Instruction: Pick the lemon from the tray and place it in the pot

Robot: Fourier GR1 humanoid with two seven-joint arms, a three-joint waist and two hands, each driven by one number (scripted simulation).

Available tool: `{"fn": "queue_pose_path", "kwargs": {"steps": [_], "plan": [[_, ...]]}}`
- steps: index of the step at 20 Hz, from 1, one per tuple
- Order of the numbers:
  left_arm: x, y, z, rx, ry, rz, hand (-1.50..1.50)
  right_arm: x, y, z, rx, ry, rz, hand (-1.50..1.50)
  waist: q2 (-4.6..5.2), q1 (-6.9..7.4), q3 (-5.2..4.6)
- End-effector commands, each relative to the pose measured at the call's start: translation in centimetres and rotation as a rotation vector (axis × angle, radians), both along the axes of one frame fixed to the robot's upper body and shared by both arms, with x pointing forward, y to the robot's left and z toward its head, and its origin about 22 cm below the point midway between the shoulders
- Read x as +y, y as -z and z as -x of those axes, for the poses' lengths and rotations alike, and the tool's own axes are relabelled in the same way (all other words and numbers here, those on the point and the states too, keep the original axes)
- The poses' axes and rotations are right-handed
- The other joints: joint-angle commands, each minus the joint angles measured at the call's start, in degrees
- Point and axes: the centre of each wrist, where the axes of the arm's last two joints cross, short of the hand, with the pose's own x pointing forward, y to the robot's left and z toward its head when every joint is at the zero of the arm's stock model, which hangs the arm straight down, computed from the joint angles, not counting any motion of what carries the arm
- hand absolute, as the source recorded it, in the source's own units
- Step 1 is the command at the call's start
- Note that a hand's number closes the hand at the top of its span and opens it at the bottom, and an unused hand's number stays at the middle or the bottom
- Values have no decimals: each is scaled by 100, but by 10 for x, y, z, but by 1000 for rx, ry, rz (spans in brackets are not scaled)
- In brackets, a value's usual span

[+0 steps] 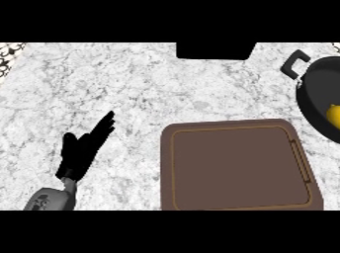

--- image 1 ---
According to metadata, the black appliance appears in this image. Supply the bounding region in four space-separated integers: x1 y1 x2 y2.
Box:
174 42 258 61

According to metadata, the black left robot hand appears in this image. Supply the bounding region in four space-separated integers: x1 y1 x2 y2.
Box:
56 110 116 182

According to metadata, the brown tray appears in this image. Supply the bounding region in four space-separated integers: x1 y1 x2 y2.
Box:
159 118 325 211

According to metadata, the black pot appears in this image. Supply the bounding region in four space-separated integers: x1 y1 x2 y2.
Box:
280 49 340 148

